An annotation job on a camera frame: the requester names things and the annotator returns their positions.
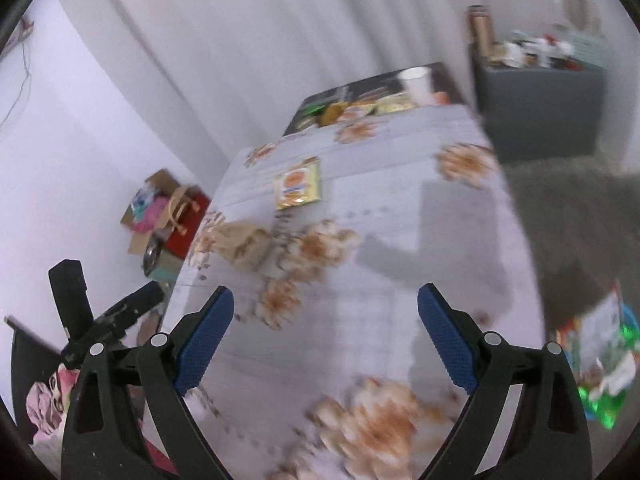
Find white curtain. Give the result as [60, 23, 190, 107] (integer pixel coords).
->
[95, 0, 501, 186]

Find brown cardboard box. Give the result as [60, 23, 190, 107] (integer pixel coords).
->
[120, 169, 186, 256]

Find blue plastic waste basket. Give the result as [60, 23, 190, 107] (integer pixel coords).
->
[550, 280, 640, 431]

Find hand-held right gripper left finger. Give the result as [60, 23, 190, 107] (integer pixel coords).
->
[61, 285, 236, 480]

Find pink floral cloth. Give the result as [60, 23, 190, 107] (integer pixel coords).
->
[27, 364, 83, 443]

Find green plastic storage basket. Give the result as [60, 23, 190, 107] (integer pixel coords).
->
[570, 27, 612, 68]

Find floral tablecloth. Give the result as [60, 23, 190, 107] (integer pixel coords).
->
[160, 105, 546, 480]

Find red gift bag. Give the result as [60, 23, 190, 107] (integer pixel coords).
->
[165, 187, 211, 258]

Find crumpled white tissue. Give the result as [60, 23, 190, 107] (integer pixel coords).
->
[502, 40, 526, 66]

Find table with dark printed top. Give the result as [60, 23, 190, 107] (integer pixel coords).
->
[282, 62, 468, 137]

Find brown thermos bottle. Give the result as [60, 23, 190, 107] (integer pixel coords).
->
[467, 5, 493, 58]

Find yellow snack packet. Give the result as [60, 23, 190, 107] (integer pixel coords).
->
[274, 157, 322, 211]

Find grey cabinet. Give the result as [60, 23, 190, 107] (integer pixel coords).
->
[470, 42, 608, 163]

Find white paper cup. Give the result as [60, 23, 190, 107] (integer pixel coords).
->
[398, 66, 433, 106]

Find metal pot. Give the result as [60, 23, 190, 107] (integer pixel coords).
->
[142, 237, 163, 277]

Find dark panel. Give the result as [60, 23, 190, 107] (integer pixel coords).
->
[4, 315, 68, 448]

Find pink crumpled cloth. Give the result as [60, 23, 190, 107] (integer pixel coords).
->
[132, 195, 171, 233]

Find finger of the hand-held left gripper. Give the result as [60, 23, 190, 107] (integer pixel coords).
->
[102, 281, 165, 331]
[48, 259, 96, 343]

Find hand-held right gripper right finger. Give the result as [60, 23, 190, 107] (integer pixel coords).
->
[417, 282, 593, 480]

